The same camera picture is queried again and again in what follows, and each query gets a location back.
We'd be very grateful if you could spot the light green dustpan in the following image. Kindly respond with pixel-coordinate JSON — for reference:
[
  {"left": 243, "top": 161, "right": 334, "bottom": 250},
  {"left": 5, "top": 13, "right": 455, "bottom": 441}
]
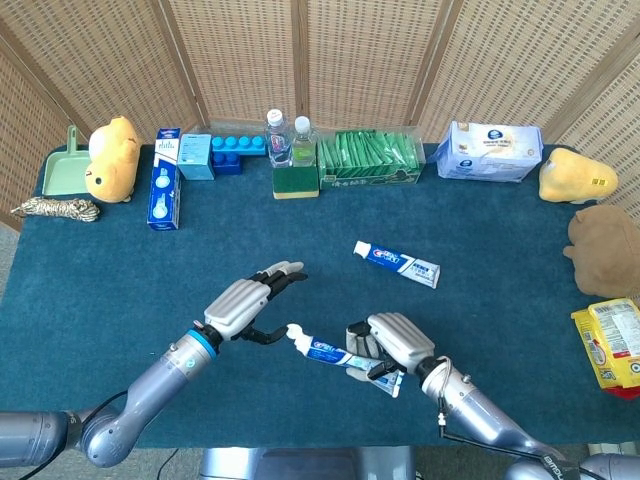
[{"left": 41, "top": 124, "right": 93, "bottom": 197}]

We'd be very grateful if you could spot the light blue small carton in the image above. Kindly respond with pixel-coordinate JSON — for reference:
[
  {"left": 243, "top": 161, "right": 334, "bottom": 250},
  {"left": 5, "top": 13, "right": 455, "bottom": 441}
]
[{"left": 177, "top": 132, "right": 216, "bottom": 182}]

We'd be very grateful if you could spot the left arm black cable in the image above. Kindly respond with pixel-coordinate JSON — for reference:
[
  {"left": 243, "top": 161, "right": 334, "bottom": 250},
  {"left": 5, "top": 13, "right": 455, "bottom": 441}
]
[{"left": 14, "top": 389, "right": 131, "bottom": 480}]

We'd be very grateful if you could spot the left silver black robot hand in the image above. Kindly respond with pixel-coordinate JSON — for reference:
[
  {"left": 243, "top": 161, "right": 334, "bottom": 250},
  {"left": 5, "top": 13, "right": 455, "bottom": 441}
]
[{"left": 203, "top": 260, "right": 309, "bottom": 345}]

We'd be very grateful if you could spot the long light blue building block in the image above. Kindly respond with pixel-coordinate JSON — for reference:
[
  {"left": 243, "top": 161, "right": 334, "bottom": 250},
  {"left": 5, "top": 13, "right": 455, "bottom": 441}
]
[{"left": 210, "top": 135, "right": 268, "bottom": 157}]

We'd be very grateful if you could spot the dark blue building block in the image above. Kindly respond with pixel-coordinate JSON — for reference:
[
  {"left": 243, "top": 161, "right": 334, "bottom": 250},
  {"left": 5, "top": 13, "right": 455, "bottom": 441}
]
[{"left": 212, "top": 152, "right": 245, "bottom": 177}]

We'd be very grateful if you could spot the green yellow sponge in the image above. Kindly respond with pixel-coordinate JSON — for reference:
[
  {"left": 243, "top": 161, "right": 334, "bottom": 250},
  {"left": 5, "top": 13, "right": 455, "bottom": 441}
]
[{"left": 272, "top": 165, "right": 321, "bottom": 201}]

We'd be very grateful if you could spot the right arm wrist cable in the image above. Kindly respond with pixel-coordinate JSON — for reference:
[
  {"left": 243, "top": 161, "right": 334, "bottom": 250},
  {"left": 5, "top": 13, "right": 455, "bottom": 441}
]
[{"left": 433, "top": 355, "right": 566, "bottom": 459}]

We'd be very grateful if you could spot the green tea drink bottle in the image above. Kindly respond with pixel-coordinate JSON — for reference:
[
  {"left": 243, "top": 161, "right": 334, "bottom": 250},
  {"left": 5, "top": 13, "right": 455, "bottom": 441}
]
[{"left": 291, "top": 115, "right": 318, "bottom": 169}]

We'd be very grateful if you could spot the woven rattan folding screen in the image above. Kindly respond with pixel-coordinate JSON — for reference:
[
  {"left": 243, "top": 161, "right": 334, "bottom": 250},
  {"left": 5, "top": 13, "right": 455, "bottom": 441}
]
[{"left": 0, "top": 0, "right": 640, "bottom": 231}]

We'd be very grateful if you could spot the yellow snack bag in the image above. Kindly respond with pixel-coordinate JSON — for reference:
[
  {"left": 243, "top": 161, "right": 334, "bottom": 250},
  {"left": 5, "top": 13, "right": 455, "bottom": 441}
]
[{"left": 571, "top": 297, "right": 640, "bottom": 400}]

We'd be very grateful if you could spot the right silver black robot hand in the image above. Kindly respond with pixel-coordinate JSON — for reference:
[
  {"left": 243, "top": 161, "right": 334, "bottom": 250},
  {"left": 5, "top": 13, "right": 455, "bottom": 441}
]
[{"left": 344, "top": 312, "right": 436, "bottom": 384}]

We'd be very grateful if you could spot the brown plush toy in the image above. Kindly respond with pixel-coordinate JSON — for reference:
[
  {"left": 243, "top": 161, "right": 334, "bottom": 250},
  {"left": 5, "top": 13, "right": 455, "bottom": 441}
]
[{"left": 563, "top": 203, "right": 640, "bottom": 297}]

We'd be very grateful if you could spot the yellow plush with tag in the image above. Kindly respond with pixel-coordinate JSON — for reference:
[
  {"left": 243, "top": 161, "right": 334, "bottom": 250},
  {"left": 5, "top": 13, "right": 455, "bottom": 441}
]
[{"left": 538, "top": 147, "right": 620, "bottom": 205}]

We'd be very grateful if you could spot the blue white Crest toothpaste tube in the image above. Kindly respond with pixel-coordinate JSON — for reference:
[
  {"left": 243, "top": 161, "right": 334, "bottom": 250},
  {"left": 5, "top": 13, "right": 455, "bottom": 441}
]
[
  {"left": 353, "top": 240, "right": 442, "bottom": 290},
  {"left": 285, "top": 323, "right": 405, "bottom": 399}
]

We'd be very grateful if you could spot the blue toothpaste carton box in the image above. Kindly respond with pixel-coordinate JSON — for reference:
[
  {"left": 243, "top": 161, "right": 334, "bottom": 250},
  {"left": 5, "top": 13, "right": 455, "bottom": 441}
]
[{"left": 146, "top": 127, "right": 182, "bottom": 232}]

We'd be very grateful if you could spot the clear bottle with pink label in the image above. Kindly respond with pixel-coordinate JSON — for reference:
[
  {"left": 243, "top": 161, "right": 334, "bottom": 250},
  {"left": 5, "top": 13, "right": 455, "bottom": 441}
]
[{"left": 264, "top": 109, "right": 293, "bottom": 170}]

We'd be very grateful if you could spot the coiled braided rope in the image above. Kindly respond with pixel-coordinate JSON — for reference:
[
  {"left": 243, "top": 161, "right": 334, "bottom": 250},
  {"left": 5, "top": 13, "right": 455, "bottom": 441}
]
[{"left": 10, "top": 196, "right": 101, "bottom": 224}]

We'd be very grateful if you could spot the teal table cloth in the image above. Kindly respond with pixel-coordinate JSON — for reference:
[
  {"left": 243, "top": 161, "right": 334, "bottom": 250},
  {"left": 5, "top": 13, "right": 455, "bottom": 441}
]
[{"left": 0, "top": 143, "right": 640, "bottom": 449}]

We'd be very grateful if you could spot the yellow chick plush toy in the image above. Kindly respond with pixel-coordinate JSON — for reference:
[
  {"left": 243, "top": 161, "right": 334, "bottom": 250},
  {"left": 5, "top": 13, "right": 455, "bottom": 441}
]
[{"left": 83, "top": 115, "right": 142, "bottom": 204}]

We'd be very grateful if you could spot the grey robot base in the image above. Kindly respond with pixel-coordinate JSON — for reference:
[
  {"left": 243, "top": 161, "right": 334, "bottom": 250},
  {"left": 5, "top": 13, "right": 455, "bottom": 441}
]
[{"left": 198, "top": 444, "right": 416, "bottom": 480}]

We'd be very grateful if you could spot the white blue tissue pack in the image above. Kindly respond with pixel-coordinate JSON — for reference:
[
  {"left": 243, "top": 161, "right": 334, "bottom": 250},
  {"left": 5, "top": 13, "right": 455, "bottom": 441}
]
[{"left": 430, "top": 120, "right": 544, "bottom": 184}]

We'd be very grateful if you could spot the green tea bag box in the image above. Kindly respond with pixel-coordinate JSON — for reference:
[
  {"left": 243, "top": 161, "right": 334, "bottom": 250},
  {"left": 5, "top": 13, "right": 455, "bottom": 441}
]
[{"left": 317, "top": 128, "right": 427, "bottom": 191}]

